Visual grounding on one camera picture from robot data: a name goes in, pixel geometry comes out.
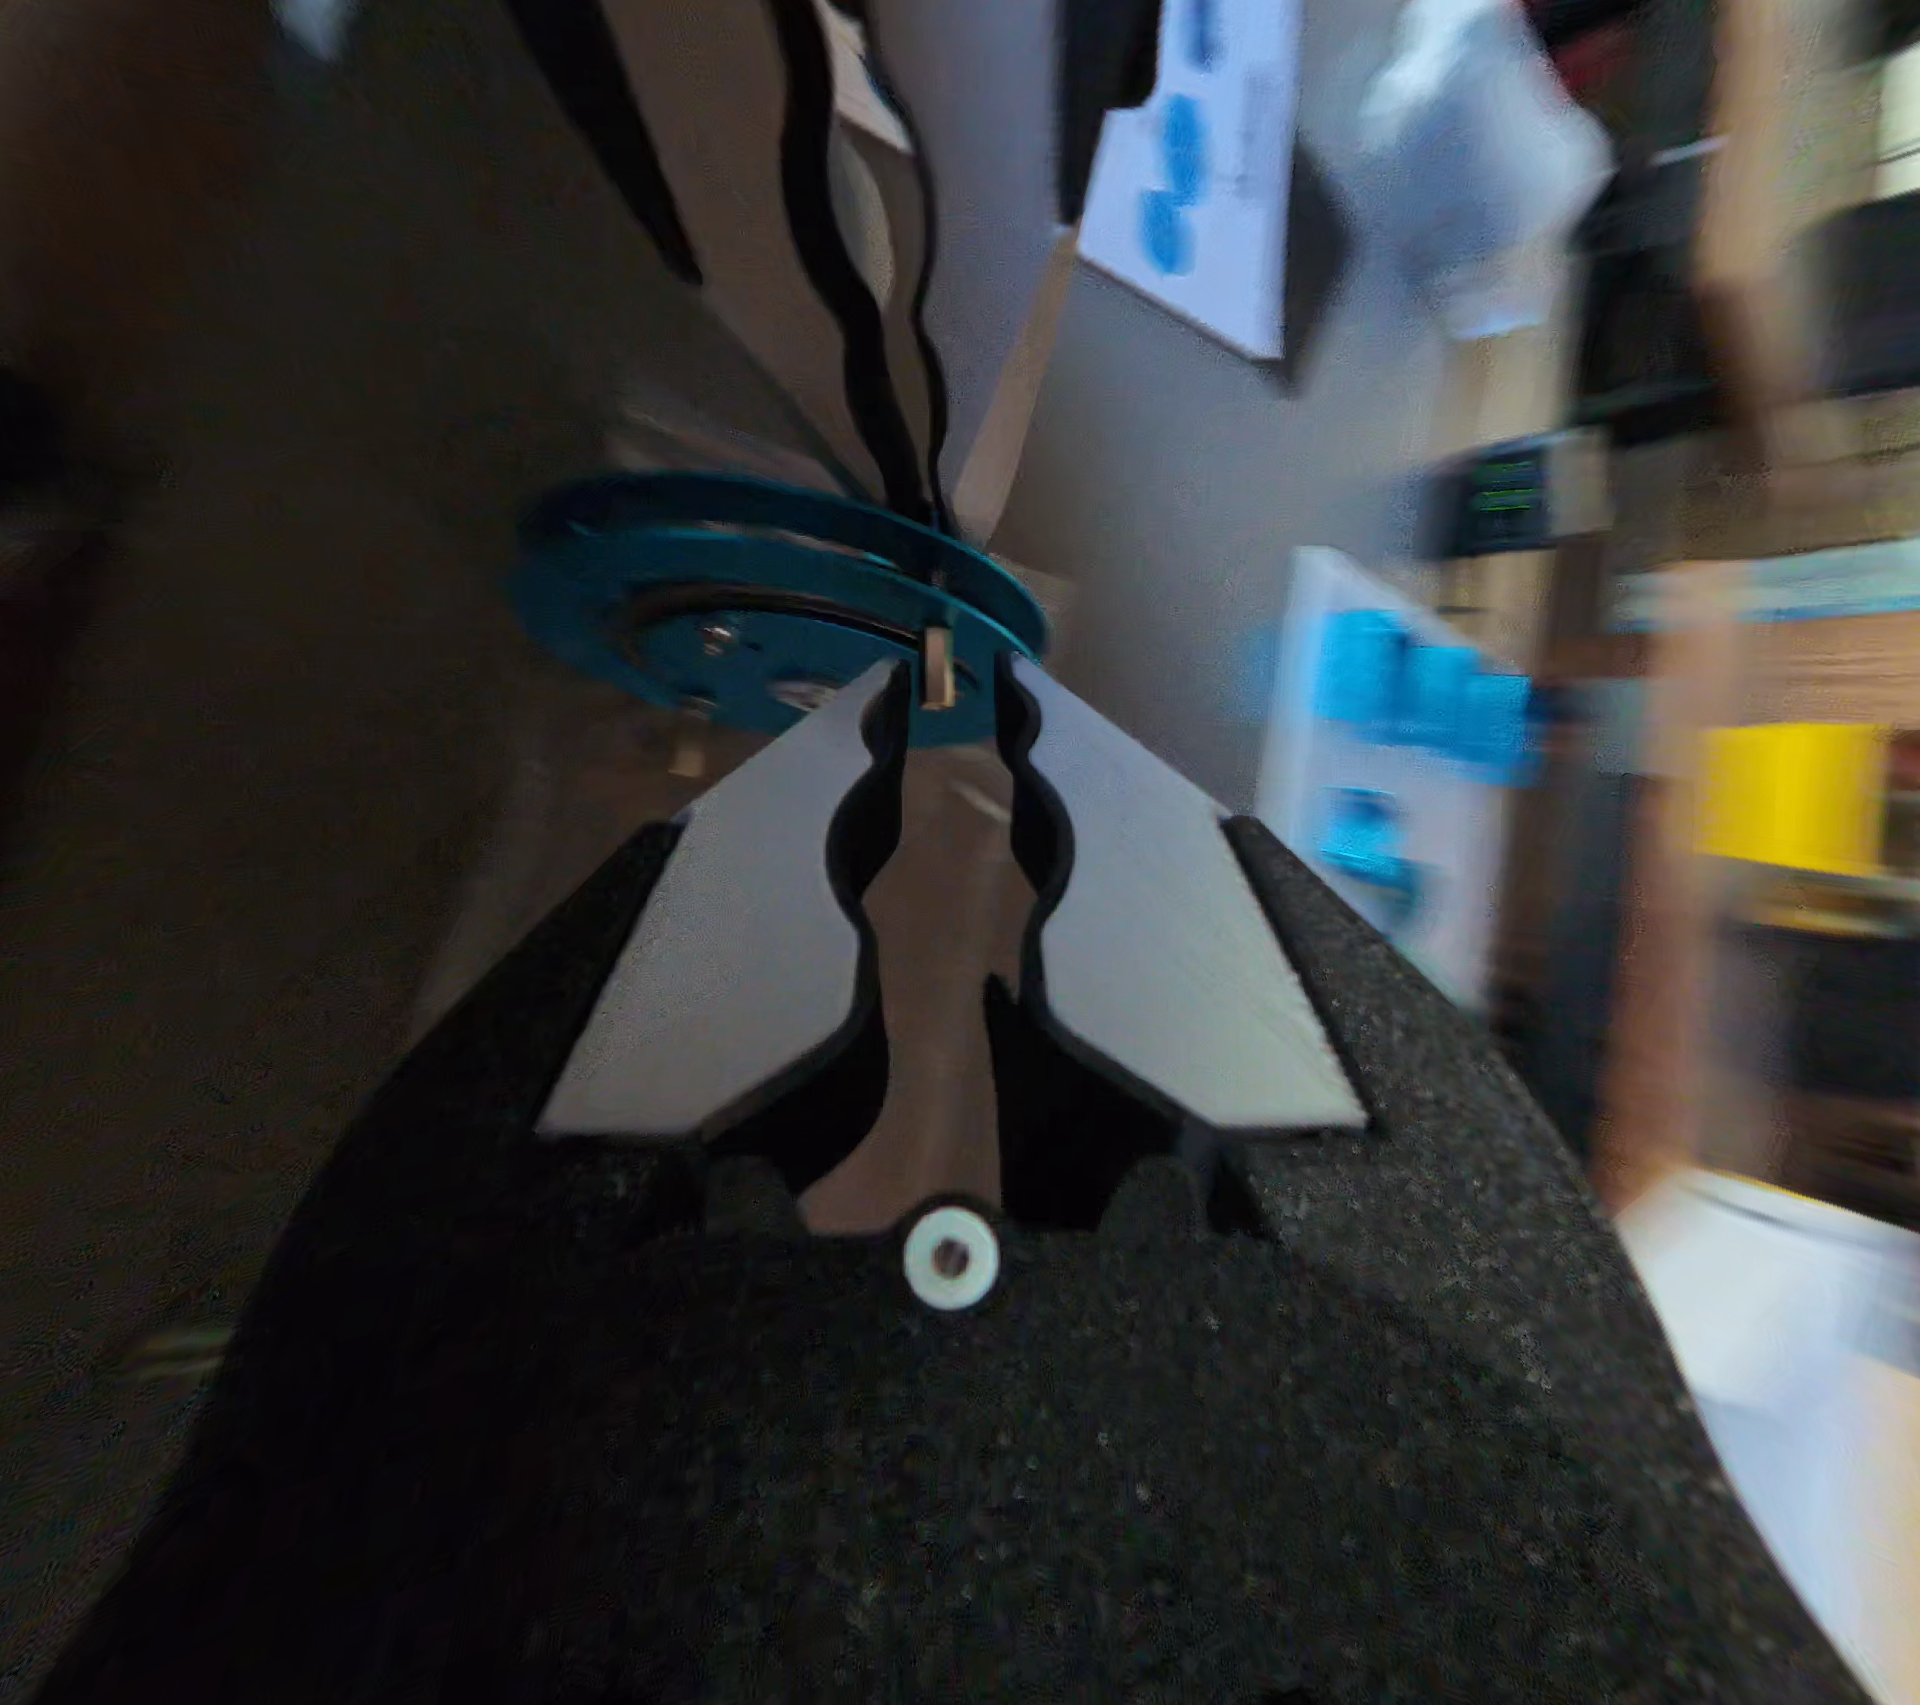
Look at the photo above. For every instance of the grey desk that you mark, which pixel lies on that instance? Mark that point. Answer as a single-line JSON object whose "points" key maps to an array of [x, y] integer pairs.
{"points": [[1170, 461]]}

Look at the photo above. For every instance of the black perforated metal plate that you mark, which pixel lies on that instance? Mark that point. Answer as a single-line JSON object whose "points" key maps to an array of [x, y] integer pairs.
{"points": [[1316, 265]]}

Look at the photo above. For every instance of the white foam sheet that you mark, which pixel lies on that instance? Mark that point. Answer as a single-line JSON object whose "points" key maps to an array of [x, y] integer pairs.
{"points": [[1395, 864]]}

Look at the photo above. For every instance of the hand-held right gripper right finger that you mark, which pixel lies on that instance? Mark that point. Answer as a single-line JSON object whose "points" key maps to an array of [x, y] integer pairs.
{"points": [[1184, 971]]}

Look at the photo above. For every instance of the yellow plastic bin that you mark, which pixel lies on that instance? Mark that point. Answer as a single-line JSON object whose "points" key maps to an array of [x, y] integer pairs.
{"points": [[1792, 796]]}

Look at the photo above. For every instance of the white plastic-wrapped grey box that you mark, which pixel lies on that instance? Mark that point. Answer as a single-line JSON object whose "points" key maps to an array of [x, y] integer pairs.
{"points": [[1478, 144]]}

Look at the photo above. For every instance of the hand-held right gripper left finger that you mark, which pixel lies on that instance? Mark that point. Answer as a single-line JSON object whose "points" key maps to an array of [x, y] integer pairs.
{"points": [[704, 986]]}

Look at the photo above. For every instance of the small blue angled bracket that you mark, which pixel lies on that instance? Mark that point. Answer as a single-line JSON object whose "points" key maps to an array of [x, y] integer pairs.
{"points": [[1364, 842]]}

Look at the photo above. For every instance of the blue metal turntable assembly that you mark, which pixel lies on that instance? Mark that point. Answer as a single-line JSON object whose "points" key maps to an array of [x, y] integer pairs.
{"points": [[645, 564]]}

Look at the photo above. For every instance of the white instruction booklet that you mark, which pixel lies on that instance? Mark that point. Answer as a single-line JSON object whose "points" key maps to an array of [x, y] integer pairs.
{"points": [[1230, 160]]}

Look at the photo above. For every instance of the blue U-shaped metal bracket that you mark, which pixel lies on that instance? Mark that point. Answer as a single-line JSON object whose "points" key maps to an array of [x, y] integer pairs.
{"points": [[1478, 715], [1359, 671]]}

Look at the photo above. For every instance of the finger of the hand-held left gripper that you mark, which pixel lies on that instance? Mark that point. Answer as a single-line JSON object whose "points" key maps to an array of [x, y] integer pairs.
{"points": [[991, 84], [704, 114]]}

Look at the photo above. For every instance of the small grey charger with display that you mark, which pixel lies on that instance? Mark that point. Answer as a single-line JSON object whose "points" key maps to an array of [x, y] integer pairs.
{"points": [[1509, 499]]}

